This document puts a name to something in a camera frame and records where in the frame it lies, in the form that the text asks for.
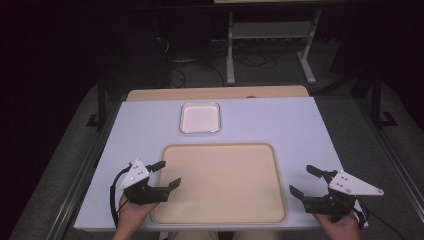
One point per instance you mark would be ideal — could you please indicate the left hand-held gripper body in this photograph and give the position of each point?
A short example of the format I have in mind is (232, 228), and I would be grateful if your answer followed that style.
(134, 174)

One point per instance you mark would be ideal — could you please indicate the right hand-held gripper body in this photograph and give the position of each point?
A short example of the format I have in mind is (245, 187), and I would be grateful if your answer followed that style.
(348, 185)

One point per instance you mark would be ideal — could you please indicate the person's left hand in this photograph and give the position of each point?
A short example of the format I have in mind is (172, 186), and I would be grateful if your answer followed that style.
(134, 213)

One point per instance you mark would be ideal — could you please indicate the person's right hand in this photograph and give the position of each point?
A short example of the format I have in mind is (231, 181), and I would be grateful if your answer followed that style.
(340, 228)

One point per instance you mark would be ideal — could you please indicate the beige plastic tray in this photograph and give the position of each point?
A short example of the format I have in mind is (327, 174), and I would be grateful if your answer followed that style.
(220, 183)

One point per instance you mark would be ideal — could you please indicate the white square dish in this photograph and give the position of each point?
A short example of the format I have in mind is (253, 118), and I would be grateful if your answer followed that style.
(200, 118)

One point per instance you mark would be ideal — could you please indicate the black metal stand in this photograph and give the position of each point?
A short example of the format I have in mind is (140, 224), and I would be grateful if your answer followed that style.
(101, 106)
(377, 103)

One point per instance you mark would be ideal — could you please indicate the white metal stand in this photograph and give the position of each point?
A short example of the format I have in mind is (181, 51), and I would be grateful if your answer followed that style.
(266, 30)

